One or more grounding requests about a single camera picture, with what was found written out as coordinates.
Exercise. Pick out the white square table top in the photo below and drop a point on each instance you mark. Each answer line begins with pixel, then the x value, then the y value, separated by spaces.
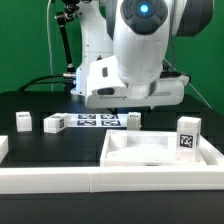
pixel 152 148

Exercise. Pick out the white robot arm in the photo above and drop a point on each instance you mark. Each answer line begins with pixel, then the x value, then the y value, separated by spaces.
pixel 124 43

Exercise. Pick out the printed tag sheet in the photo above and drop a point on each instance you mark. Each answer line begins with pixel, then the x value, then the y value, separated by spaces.
pixel 98 120

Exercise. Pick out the white U-shaped fence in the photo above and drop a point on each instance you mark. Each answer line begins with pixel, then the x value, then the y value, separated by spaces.
pixel 209 176

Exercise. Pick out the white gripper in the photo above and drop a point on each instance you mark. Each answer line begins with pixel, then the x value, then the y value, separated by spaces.
pixel 104 89

